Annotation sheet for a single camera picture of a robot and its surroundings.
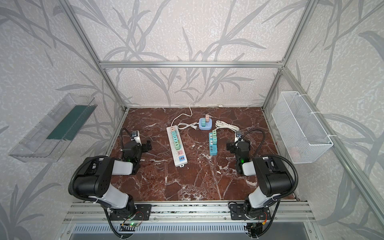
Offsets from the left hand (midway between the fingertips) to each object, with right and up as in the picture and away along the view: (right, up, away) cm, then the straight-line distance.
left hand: (143, 134), depth 94 cm
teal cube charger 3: (+39, +7, +9) cm, 41 cm away
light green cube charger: (+22, -6, -3) cm, 23 cm away
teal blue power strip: (+45, -9, +1) cm, 46 cm away
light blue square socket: (+43, +6, +12) cm, 44 cm away
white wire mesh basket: (+80, +2, -33) cm, 86 cm away
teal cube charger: (+20, 0, +2) cm, 20 cm away
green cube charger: (+46, +1, +2) cm, 46 cm away
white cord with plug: (+24, +5, +14) cm, 28 cm away
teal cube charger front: (+46, -4, -1) cm, 46 cm away
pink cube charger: (+41, +11, +11) cm, 44 cm away
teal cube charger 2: (+21, -3, -1) cm, 21 cm away
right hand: (+61, 0, +1) cm, 61 cm away
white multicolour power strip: (+23, -13, -3) cm, 27 cm away
